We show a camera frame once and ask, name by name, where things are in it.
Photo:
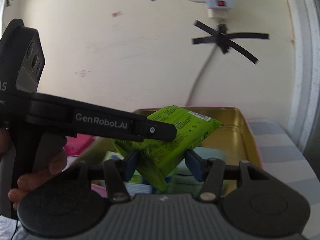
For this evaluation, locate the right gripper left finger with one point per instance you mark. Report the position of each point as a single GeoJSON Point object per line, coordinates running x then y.
{"type": "Point", "coordinates": [116, 173]}

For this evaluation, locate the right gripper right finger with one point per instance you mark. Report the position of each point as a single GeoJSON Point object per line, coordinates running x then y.
{"type": "Point", "coordinates": [209, 171]}

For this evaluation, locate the pink foil packet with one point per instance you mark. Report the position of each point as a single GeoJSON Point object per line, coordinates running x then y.
{"type": "Point", "coordinates": [76, 145]}

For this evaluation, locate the left hand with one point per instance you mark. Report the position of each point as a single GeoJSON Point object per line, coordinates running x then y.
{"type": "Point", "coordinates": [37, 172]}

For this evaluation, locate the pink macaron tin box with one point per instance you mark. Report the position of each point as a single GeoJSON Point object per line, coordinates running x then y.
{"type": "Point", "coordinates": [232, 142]}

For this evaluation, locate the striped bed sheet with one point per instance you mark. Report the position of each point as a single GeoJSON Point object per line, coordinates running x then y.
{"type": "Point", "coordinates": [280, 156]}

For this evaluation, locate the white window frame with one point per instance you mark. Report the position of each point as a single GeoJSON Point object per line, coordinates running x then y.
{"type": "Point", "coordinates": [305, 100]}

